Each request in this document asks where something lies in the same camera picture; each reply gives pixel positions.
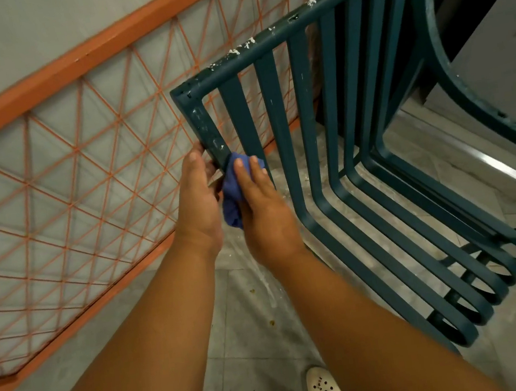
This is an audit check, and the person's left hand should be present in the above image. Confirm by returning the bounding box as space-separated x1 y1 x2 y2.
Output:
163 140 234 262

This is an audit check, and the blue cleaning cloth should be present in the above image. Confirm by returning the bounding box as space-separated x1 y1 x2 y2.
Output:
214 149 275 231

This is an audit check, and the metal door threshold strip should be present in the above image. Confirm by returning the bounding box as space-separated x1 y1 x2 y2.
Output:
399 90 516 229

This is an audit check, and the person's right forearm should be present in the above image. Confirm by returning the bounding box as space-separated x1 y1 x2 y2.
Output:
266 219 506 391

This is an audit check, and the teal metal slatted chair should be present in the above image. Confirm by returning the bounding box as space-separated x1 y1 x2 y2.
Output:
157 0 516 385

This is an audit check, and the orange metal mesh railing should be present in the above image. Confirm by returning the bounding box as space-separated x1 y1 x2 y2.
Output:
0 0 387 391

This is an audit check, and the person's left forearm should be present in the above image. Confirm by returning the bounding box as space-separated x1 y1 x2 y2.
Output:
0 230 240 391

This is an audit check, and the person's right hand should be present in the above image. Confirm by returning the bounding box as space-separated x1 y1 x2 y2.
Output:
229 150 309 272

